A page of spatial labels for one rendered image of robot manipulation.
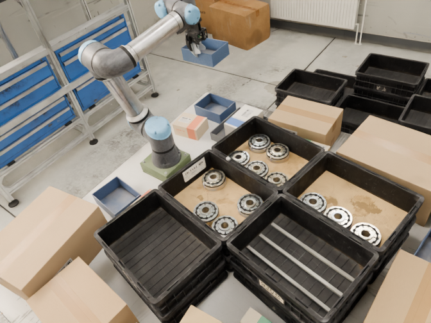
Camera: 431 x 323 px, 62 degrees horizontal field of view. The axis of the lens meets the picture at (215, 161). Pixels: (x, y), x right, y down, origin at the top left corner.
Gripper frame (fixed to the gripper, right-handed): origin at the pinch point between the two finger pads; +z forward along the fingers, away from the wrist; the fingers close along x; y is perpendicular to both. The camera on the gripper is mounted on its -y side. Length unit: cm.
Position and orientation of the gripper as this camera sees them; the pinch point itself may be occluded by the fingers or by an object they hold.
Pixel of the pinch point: (196, 54)
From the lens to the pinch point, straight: 191.1
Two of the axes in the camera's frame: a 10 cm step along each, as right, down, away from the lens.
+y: 7.8, 3.4, -5.2
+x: 5.9, -6.6, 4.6
